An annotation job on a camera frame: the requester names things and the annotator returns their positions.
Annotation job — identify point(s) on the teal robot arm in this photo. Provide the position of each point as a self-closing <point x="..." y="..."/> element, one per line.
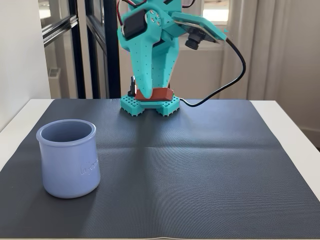
<point x="152" y="3"/>

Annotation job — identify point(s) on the white curtain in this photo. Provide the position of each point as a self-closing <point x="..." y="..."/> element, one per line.
<point x="252" y="37"/>

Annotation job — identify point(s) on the white framed window door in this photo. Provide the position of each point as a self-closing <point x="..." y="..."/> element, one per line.
<point x="200" y="70"/>

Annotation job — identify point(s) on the red wooden block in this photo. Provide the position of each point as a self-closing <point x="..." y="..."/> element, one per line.
<point x="161" y="94"/>

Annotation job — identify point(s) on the wrist camera on teal mount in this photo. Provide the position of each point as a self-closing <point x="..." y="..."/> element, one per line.
<point x="200" y="26"/>

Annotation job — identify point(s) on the teal gripper black servo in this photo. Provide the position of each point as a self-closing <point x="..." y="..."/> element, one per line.
<point x="163" y="53"/>

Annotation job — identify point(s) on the teal perforated robot base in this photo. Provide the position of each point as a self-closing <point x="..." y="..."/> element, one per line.
<point x="130" y="106"/>

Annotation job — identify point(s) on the lilac ceramic pot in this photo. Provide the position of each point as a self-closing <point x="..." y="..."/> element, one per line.
<point x="68" y="170"/>

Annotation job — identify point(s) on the dark grey ribbed mat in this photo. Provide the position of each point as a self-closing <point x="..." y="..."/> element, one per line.
<point x="175" y="190"/>

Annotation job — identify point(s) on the black framed glass door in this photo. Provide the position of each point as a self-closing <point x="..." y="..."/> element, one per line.
<point x="111" y="62"/>

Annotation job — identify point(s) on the small grey wall vent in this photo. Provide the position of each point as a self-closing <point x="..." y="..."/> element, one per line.
<point x="54" y="72"/>

